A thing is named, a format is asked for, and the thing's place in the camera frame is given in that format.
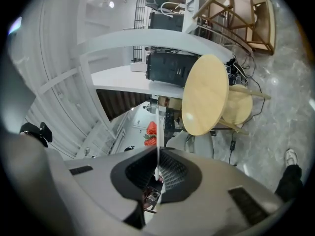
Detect black head-worn camera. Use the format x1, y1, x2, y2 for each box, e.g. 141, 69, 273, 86
19, 121, 53, 148

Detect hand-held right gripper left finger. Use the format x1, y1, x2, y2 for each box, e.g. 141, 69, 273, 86
63, 146, 158, 231

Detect round yellow side table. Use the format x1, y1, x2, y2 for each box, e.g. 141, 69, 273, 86
181, 54, 272, 136

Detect small cardboard box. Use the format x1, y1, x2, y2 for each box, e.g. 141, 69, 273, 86
157, 96, 183, 111

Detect person's white shoe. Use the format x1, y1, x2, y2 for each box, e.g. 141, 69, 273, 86
284, 148, 299, 167

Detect white round plate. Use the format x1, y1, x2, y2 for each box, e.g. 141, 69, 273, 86
154, 107, 165, 181

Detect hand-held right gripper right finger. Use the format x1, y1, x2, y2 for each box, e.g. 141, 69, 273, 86
145, 146, 292, 236

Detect blue black floor device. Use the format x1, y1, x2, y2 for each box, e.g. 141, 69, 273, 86
224, 58, 247, 86

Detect person's black trousers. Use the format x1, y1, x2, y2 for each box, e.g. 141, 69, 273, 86
274, 164, 304, 203

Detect red strawberry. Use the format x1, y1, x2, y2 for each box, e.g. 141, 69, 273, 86
146, 121, 158, 135
144, 134, 158, 147

